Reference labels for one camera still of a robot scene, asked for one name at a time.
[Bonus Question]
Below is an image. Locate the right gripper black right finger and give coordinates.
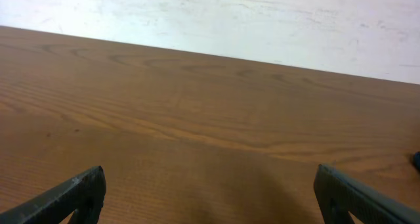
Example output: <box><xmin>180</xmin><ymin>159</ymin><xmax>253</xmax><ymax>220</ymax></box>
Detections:
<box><xmin>314</xmin><ymin>164</ymin><xmax>419</xmax><ymax>224</ymax></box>

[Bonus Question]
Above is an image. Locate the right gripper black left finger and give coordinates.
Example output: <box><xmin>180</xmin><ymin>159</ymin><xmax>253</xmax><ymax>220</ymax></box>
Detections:
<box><xmin>1</xmin><ymin>166</ymin><xmax>106</xmax><ymax>224</ymax></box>

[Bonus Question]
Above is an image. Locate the dark blue garment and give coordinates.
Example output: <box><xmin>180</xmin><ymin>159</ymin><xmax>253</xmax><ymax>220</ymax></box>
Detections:
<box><xmin>412</xmin><ymin>152</ymin><xmax>420</xmax><ymax>171</ymax></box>

